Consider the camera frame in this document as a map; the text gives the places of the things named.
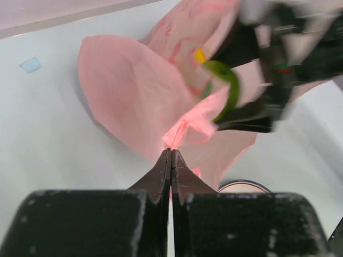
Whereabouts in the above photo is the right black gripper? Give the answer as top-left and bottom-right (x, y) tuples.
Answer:
(210, 1), (342, 133)

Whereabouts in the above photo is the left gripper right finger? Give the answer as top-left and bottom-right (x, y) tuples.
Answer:
(171, 150), (332, 256)

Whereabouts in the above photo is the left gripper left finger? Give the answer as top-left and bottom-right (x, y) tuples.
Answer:
(1, 149), (172, 256)

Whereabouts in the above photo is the green fake guava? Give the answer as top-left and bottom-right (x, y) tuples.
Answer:
(202, 61), (241, 123)

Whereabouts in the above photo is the round printed plate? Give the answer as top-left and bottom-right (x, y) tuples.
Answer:
(218, 179), (272, 193)

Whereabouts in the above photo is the pink plastic bag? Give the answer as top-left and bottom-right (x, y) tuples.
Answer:
(77, 0), (327, 193)

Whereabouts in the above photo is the yellow fake banana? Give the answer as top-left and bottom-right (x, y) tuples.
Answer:
(194, 49), (206, 64)

